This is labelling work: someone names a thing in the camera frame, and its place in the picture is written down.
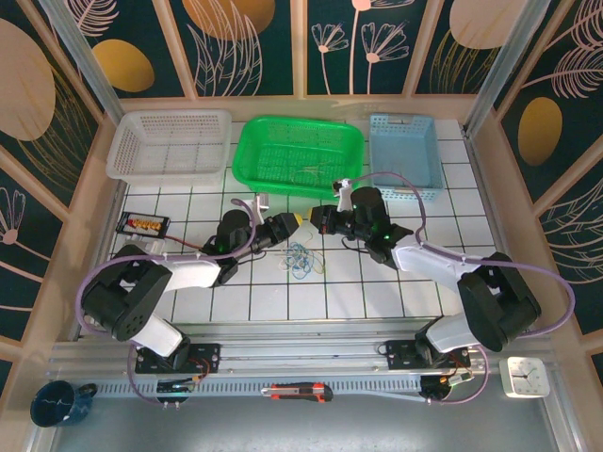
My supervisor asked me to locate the red power wire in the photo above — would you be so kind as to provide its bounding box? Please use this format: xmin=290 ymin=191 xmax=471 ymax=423
xmin=162 ymin=232 xmax=209 ymax=251

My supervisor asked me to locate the aluminium mounting rail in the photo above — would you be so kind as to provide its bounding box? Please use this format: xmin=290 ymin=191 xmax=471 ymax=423
xmin=46 ymin=322 xmax=562 ymax=379

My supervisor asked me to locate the slotted grey cable duct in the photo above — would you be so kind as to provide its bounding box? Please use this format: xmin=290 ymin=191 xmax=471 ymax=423
xmin=96 ymin=376 xmax=425 ymax=397

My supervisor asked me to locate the dark blue mug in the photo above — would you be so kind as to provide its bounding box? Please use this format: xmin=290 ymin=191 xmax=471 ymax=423
xmin=30 ymin=379 xmax=98 ymax=428

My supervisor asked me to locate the white power adapter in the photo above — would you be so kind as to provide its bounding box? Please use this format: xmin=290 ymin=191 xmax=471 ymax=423
xmin=124 ymin=236 xmax=166 ymax=255

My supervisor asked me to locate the aluminium frame post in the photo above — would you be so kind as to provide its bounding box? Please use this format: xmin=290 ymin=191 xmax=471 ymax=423
xmin=463 ymin=0 xmax=553 ymax=137
xmin=40 ymin=0 xmax=126 ymax=126

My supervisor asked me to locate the light blue perforated plastic basket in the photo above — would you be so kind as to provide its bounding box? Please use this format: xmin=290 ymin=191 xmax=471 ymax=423
xmin=368 ymin=114 xmax=445 ymax=202

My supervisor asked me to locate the white perforated plastic basket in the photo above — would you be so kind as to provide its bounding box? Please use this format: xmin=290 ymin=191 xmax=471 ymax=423
xmin=106 ymin=109 xmax=233 ymax=183

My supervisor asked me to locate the green perforated plastic basket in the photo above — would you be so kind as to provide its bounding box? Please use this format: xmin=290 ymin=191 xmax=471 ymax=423
xmin=231 ymin=116 xmax=367 ymax=200

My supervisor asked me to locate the red and black utility knife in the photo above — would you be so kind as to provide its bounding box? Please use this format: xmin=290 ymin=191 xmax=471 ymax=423
xmin=261 ymin=381 xmax=334 ymax=404

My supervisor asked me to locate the black controller board with wires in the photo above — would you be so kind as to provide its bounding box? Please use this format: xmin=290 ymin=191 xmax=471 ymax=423
xmin=155 ymin=376 xmax=211 ymax=409
xmin=420 ymin=369 xmax=476 ymax=405

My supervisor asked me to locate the thin white cable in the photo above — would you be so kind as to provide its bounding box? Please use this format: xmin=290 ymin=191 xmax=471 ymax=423
xmin=275 ymin=247 xmax=297 ymax=275
xmin=290 ymin=159 xmax=334 ymax=184

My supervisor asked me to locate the white square clock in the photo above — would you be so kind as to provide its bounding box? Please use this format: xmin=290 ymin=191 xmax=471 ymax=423
xmin=499 ymin=356 xmax=548 ymax=399

